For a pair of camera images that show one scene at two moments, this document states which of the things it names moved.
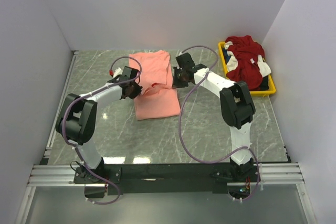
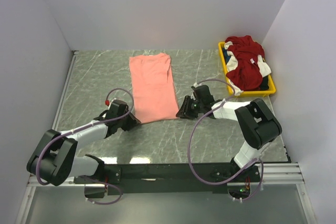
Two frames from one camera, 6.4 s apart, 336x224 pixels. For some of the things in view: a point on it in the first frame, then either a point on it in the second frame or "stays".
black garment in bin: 264,85 stays
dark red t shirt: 247,50 stays
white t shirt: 232,64 stays
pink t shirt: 158,97 stays
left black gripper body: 134,90 → 128,118
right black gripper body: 178,77 → 187,107
